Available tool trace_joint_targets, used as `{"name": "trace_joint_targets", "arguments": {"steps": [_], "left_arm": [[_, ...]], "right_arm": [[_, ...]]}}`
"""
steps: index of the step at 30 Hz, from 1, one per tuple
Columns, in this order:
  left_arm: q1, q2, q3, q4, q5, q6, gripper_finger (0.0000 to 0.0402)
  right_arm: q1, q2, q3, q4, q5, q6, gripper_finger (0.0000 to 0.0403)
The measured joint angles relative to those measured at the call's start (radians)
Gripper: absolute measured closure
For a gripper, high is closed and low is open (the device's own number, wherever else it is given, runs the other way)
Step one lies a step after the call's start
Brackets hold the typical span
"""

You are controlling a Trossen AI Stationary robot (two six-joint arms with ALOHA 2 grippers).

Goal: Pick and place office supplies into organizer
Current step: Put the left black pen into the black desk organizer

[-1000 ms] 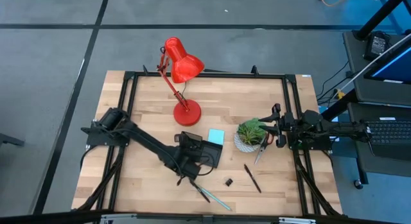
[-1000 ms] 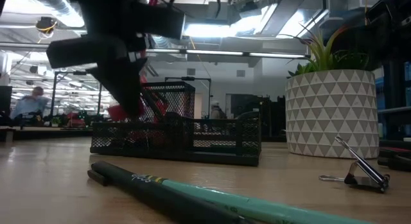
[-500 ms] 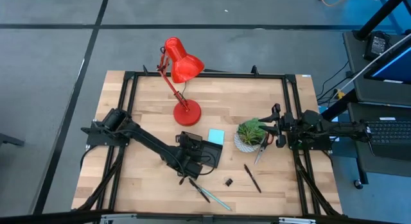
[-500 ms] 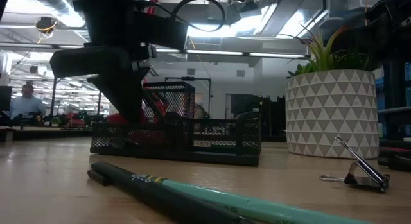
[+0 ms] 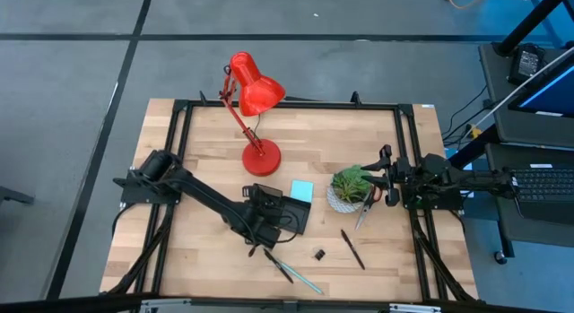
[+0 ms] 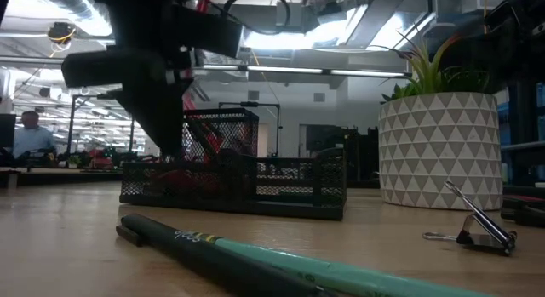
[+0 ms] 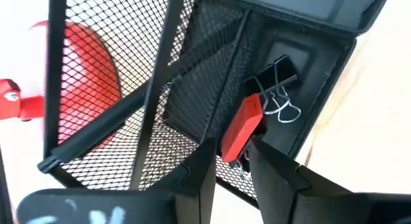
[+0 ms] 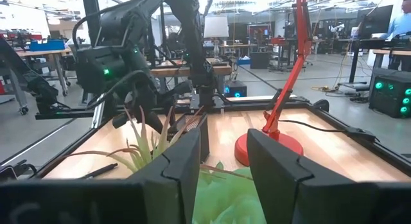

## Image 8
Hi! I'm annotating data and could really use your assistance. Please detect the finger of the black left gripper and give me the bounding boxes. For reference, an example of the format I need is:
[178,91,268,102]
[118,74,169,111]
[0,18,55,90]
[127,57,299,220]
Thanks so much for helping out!
[165,100,179,130]
[141,101,165,135]

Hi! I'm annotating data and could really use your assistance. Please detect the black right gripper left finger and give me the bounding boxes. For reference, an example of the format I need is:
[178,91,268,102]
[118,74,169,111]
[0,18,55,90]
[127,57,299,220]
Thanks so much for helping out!
[0,127,202,224]

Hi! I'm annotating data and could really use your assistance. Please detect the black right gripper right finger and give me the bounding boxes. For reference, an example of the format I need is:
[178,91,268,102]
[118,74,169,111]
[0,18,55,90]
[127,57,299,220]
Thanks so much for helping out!
[246,128,411,224]

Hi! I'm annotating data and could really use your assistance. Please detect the black pen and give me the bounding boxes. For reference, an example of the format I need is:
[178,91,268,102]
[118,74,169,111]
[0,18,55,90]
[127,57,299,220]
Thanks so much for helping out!
[78,162,119,180]

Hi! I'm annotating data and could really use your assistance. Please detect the wooden workbench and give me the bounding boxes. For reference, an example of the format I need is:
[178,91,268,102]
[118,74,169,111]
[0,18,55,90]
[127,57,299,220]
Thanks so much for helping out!
[149,58,233,79]

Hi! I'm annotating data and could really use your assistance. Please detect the small computer blue light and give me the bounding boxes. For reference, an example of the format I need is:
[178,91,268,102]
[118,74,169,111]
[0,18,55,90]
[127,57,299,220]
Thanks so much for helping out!
[223,80,248,99]

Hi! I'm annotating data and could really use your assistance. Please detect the green plant in white pot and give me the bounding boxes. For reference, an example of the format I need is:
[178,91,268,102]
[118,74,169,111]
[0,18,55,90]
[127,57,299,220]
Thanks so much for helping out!
[62,105,267,224]

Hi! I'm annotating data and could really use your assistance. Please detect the white shade table lamp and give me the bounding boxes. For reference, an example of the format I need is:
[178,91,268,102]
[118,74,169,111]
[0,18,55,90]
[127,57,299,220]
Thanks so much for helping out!
[203,14,230,63]

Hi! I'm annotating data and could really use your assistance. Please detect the blue plastic bin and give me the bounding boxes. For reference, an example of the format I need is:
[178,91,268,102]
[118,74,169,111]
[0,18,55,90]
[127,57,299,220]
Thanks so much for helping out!
[28,39,66,52]

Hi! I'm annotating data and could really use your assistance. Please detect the wooden work table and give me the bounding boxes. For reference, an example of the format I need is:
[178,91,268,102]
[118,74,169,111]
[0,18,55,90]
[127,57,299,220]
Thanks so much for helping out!
[14,47,73,98]

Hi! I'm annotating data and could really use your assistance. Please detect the computer tower green fans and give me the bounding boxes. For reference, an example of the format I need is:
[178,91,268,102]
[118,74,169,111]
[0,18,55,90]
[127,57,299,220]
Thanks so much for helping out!
[368,67,411,119]

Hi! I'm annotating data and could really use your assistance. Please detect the red desk lamp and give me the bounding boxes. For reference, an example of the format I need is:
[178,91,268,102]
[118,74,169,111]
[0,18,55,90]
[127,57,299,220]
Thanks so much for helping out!
[234,0,313,167]

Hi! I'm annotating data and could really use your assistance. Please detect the black flat monitor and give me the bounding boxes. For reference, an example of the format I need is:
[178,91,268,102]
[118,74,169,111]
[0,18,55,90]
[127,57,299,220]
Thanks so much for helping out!
[357,4,394,41]

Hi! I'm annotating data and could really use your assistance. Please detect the person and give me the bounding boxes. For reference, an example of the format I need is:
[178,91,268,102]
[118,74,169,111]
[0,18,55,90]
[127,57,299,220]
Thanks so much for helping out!
[383,0,411,73]

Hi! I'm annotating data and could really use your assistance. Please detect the black lamp cable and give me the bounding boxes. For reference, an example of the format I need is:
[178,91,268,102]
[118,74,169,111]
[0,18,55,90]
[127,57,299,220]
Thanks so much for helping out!
[278,119,380,144]

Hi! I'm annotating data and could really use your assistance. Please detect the black aluminium table frame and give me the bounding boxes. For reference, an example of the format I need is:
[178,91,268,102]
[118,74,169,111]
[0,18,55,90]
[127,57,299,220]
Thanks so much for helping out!
[0,95,411,183]

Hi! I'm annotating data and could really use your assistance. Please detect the black vertical rig post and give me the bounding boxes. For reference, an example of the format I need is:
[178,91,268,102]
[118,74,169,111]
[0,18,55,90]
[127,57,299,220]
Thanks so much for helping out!
[81,0,101,47]

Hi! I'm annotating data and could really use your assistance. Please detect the black rig bracket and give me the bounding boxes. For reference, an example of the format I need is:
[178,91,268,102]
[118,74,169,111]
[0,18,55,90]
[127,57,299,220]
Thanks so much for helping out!
[0,36,97,121]

